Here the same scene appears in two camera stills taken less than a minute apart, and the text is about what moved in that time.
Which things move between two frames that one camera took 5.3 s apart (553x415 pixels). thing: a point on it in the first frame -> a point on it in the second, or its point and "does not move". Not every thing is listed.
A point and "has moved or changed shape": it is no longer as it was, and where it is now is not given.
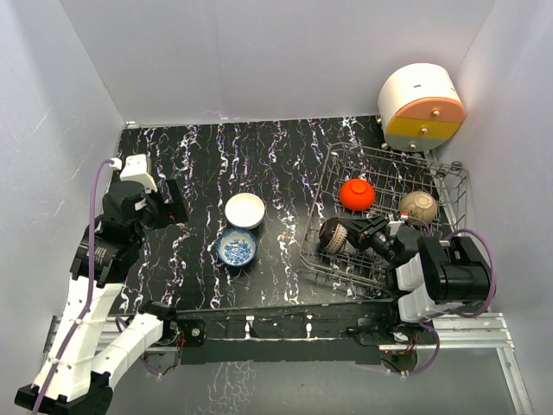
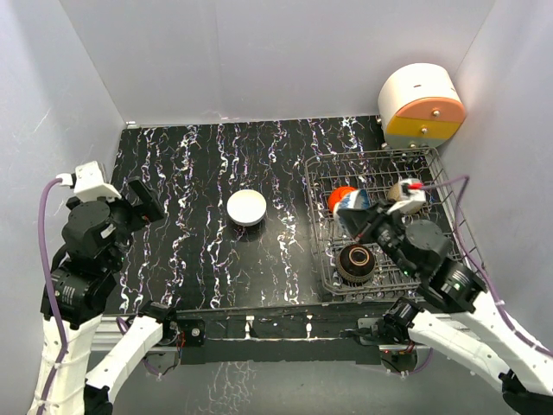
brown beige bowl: (333, 235) -> (355, 263)
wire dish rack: (357, 181) has moved or changed shape
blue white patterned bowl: (237, 247) -> (355, 200)
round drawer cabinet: (420, 107) does not move
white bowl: (244, 210) does not move
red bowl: (356, 194) -> (336, 194)
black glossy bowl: (420, 204) -> (397, 191)
